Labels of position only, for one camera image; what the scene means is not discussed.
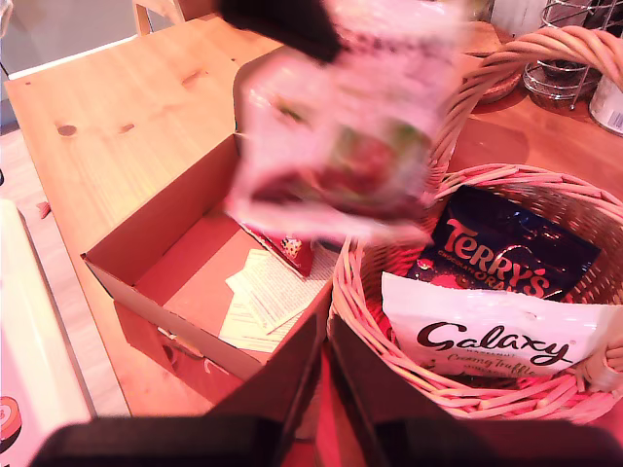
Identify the small red scrap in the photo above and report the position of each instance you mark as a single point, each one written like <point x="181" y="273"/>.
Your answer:
<point x="44" y="209"/>

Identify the round woven trivet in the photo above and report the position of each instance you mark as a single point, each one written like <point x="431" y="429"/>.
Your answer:
<point x="503" y="90"/>

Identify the red Maltesers mini bunnies bag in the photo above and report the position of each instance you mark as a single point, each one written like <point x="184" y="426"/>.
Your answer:
<point x="292" y="253"/>

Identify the brown cardboard box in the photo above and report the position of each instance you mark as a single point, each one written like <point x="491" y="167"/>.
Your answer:
<point x="160" y="214"/>

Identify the white cabinet top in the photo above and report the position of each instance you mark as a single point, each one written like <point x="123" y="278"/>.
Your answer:
<point x="29" y="316"/>

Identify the blue Terry's chocolate orange bag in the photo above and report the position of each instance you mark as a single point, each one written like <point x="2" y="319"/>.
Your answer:
<point x="491" y="243"/>

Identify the printed paper leaflet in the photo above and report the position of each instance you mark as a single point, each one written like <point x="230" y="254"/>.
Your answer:
<point x="267" y="287"/>
<point x="248" y="331"/>

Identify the wooden chair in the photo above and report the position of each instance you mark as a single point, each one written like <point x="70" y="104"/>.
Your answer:
<point x="142" y="19"/>

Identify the white Galaxy truffle egg bag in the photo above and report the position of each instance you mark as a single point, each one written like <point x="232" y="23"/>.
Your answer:
<point x="487" y="316"/>
<point x="340" y="121"/>

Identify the white Porlex box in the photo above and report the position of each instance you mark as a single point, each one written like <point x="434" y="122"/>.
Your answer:
<point x="516" y="14"/>

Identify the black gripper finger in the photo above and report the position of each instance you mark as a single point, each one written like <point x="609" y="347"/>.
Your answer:
<point x="282" y="384"/>
<point x="282" y="24"/>
<point x="370" y="389"/>

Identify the white canister with red label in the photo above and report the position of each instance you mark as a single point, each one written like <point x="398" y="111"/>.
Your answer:
<point x="608" y="109"/>

